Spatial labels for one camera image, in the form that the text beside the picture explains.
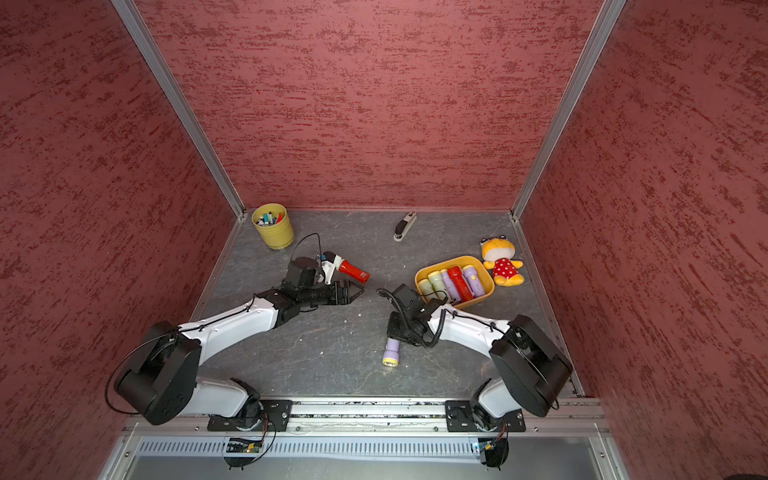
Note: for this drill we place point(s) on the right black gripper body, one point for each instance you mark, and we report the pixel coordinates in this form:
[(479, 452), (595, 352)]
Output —
[(400, 328)]

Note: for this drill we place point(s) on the purple flashlight front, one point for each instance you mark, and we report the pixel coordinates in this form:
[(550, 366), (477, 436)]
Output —
[(391, 355)]

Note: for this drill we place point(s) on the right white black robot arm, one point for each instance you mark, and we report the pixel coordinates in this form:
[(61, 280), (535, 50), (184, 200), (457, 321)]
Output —
[(532, 370)]

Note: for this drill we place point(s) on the green flashlight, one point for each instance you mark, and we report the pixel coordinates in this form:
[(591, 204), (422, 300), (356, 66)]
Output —
[(427, 289), (435, 279)]

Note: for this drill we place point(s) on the yellow pen cup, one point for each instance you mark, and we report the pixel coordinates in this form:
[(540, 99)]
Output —
[(279, 236)]

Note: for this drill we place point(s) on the purple flashlight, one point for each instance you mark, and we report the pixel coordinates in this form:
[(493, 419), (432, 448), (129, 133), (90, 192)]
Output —
[(450, 287), (472, 279), (391, 355)]

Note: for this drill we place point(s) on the red flashlight white head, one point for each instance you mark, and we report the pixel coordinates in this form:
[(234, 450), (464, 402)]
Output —
[(345, 267)]

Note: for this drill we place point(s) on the aluminium front rail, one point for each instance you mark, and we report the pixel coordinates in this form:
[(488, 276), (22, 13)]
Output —
[(388, 417)]

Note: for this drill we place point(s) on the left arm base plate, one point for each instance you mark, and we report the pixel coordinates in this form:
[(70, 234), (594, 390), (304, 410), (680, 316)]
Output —
[(255, 416)]

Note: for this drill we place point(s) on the yellow storage box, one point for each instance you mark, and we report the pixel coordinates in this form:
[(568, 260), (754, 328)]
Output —
[(461, 262)]

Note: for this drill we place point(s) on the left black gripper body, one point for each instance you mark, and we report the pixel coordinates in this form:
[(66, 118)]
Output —
[(319, 293)]

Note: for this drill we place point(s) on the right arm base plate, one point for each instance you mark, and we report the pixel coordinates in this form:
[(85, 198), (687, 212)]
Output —
[(463, 416)]

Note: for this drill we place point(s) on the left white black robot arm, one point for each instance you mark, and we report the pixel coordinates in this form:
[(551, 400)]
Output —
[(159, 379)]

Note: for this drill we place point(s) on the red flashlight all red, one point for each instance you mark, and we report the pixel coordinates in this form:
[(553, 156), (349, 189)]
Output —
[(456, 275)]

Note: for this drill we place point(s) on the orange plush toy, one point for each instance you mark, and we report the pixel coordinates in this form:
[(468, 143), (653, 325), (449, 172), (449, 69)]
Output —
[(498, 257)]

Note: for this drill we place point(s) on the markers in cup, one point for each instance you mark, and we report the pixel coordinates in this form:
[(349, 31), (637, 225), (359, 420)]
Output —
[(268, 218)]

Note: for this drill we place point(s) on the black beige stapler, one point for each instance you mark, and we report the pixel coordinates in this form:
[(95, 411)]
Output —
[(404, 225)]

